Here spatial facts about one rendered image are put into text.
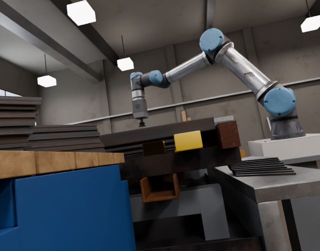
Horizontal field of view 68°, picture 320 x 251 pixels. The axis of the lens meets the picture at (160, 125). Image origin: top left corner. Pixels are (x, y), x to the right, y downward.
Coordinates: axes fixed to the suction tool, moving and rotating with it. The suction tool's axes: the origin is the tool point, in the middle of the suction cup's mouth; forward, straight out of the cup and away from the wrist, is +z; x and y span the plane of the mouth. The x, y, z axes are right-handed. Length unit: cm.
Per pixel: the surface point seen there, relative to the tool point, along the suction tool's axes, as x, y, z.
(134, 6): -137, -478, -402
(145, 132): 25, 75, 11
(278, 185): 52, 78, 26
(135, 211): 19, 71, 31
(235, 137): 46, 75, 15
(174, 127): 32, 73, 11
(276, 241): 50, 79, 36
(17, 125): 23, 111, 12
